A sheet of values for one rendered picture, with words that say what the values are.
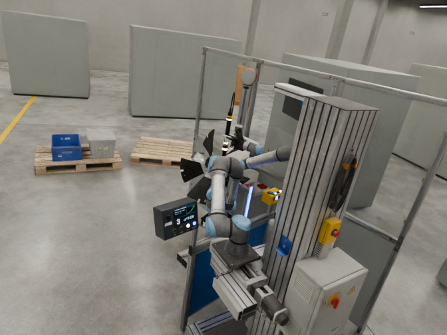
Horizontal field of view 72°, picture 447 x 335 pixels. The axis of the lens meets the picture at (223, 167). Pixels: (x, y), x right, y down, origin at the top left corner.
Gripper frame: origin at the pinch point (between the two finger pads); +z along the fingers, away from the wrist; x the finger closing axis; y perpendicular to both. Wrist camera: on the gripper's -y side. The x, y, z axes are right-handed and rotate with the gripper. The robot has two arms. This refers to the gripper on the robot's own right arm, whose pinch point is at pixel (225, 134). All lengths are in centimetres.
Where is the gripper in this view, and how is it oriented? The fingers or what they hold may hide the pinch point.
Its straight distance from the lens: 251.6
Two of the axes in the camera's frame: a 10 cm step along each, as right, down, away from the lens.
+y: -1.5, 9.0, 4.1
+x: 6.1, -2.4, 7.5
